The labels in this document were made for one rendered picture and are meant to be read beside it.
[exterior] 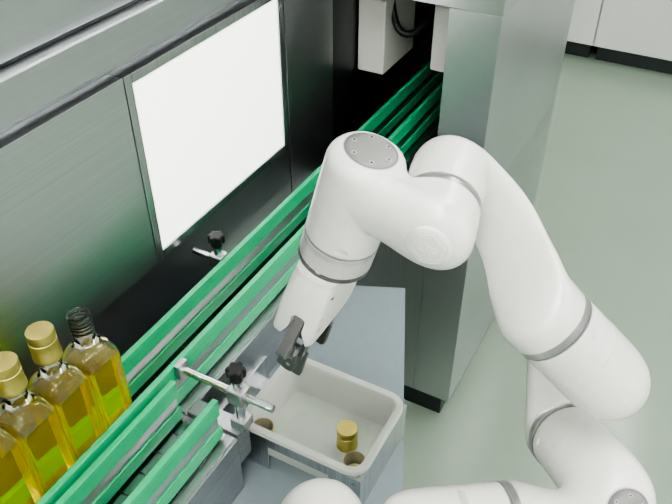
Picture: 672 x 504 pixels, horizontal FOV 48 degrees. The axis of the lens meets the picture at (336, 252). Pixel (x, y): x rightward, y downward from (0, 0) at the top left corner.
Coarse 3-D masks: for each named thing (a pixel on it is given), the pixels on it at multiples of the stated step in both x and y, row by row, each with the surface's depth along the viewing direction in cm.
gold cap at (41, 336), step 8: (32, 328) 89; (40, 328) 89; (48, 328) 89; (32, 336) 88; (40, 336) 88; (48, 336) 88; (56, 336) 90; (32, 344) 88; (40, 344) 88; (48, 344) 89; (56, 344) 90; (32, 352) 89; (40, 352) 89; (48, 352) 90; (56, 352) 91; (40, 360) 90; (48, 360) 90; (56, 360) 91
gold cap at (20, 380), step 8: (0, 352) 86; (8, 352) 86; (0, 360) 85; (8, 360) 85; (16, 360) 85; (0, 368) 84; (8, 368) 84; (16, 368) 85; (0, 376) 84; (8, 376) 85; (16, 376) 86; (24, 376) 87; (0, 384) 85; (8, 384) 85; (16, 384) 86; (24, 384) 87; (0, 392) 86; (8, 392) 86; (16, 392) 86
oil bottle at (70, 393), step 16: (64, 368) 93; (32, 384) 93; (48, 384) 92; (64, 384) 93; (80, 384) 95; (64, 400) 93; (80, 400) 96; (64, 416) 94; (80, 416) 97; (96, 416) 100; (64, 432) 96; (80, 432) 98; (96, 432) 101; (80, 448) 99
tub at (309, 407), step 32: (288, 384) 130; (320, 384) 129; (352, 384) 125; (256, 416) 122; (288, 416) 128; (320, 416) 128; (352, 416) 128; (384, 416) 125; (288, 448) 115; (320, 448) 123
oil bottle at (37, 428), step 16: (32, 400) 90; (48, 400) 92; (0, 416) 89; (16, 416) 88; (32, 416) 89; (48, 416) 91; (16, 432) 88; (32, 432) 89; (48, 432) 92; (32, 448) 90; (48, 448) 93; (64, 448) 96; (32, 464) 91; (48, 464) 94; (64, 464) 97; (48, 480) 95
